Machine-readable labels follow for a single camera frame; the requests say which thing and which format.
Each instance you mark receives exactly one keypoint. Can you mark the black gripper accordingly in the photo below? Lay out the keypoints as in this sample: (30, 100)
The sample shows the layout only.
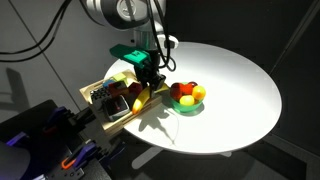
(149, 76)

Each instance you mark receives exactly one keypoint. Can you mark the yellow toy banana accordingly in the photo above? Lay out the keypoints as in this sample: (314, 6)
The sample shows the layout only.
(144, 96)

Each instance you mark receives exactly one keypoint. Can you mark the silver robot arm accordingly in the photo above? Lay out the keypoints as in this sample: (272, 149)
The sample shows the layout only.
(153, 44)

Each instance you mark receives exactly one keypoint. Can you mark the red toy apple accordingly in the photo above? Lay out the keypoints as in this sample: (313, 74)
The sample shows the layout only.
(176, 91)

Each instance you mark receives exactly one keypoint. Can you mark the yellow toy lemon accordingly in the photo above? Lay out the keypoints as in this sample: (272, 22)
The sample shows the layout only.
(187, 100)

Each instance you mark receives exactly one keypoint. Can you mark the dark red toy fruit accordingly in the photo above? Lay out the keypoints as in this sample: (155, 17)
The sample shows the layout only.
(193, 83)

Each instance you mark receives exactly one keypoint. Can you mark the wooden tray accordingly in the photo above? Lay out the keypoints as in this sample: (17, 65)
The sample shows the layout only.
(98, 108)

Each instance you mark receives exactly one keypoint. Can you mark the yellow-orange toy fruit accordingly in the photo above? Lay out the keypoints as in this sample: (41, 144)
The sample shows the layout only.
(199, 92)

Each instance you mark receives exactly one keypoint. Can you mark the magenta cube block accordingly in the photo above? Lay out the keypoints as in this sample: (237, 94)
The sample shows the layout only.
(135, 88)

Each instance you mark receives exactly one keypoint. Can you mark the lime green cube block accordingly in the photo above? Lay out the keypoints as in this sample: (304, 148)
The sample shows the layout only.
(120, 77)

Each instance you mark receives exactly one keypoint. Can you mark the red cube block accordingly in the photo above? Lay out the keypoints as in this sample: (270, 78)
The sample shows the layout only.
(118, 88)

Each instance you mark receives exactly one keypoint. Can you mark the green bowl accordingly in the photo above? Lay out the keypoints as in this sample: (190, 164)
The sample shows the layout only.
(186, 90)

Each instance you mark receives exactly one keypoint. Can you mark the small white-framed screen device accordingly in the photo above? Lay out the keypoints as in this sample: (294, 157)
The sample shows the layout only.
(116, 107)

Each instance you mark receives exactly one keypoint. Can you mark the blue cube block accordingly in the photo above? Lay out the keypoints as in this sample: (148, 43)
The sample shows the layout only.
(107, 83)

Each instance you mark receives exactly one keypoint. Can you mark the black white patterned block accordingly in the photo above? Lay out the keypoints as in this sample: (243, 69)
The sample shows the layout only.
(99, 95)

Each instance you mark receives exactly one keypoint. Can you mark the purple orange clamp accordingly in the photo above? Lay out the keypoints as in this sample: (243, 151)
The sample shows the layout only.
(79, 157)

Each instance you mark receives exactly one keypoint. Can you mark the round white table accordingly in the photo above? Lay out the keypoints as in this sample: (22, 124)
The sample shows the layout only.
(241, 106)

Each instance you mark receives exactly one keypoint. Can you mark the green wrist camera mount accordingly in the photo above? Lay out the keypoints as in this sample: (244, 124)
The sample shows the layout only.
(132, 55)

